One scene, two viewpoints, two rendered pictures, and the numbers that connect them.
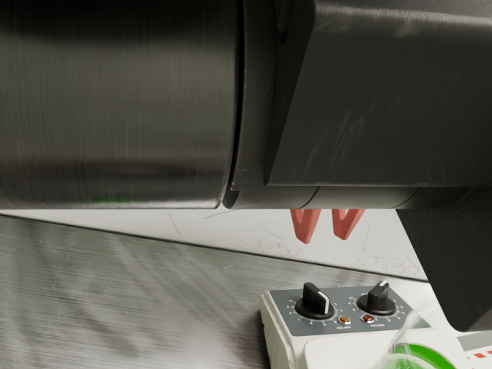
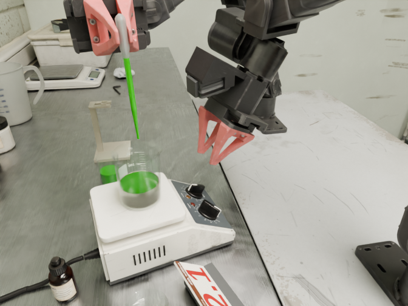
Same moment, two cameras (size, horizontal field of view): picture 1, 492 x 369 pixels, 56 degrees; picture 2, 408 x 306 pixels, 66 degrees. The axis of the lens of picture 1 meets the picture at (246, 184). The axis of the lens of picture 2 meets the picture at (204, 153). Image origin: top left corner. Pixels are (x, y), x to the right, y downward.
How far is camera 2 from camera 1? 0.54 m
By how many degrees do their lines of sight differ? 64
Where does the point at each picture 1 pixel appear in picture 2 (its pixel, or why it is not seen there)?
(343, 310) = (197, 201)
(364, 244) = (272, 234)
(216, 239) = (232, 180)
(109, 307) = (181, 163)
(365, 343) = (166, 186)
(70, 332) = (168, 158)
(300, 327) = (177, 184)
